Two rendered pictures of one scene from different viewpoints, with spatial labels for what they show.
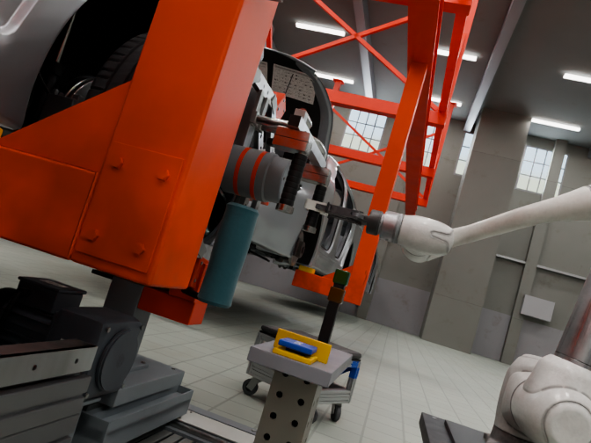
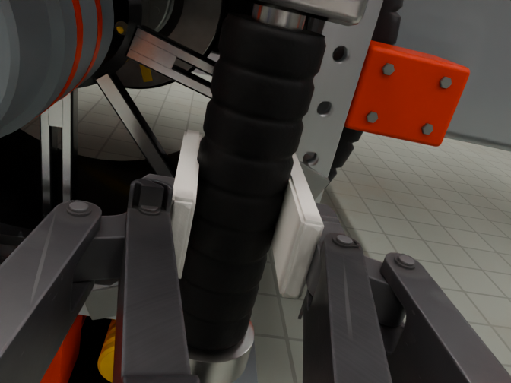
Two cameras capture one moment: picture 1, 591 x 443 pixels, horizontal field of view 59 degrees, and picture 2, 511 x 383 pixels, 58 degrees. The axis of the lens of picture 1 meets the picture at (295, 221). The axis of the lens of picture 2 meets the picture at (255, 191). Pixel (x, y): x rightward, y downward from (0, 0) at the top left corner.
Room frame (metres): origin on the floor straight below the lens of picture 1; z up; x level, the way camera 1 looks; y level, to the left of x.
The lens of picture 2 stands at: (1.55, -0.20, 0.90)
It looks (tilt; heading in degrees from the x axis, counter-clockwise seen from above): 23 degrees down; 67
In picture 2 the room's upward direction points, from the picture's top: 14 degrees clockwise
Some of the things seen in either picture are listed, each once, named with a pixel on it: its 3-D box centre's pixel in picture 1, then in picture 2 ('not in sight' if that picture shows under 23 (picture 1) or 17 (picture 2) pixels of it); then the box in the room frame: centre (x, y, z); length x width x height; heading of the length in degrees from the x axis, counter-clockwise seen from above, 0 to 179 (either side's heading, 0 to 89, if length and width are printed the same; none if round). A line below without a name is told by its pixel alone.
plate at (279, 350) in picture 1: (295, 354); not in sight; (1.09, -0.08, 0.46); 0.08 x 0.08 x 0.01; 76
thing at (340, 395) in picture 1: (302, 373); not in sight; (2.61, -0.25, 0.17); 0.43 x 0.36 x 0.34; 52
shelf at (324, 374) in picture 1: (307, 356); not in sight; (1.25, -0.12, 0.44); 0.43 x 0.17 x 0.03; 166
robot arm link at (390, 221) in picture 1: (390, 226); not in sight; (1.55, -0.27, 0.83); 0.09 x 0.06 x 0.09; 166
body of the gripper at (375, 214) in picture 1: (366, 220); not in sight; (1.57, -0.20, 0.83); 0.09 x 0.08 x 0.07; 76
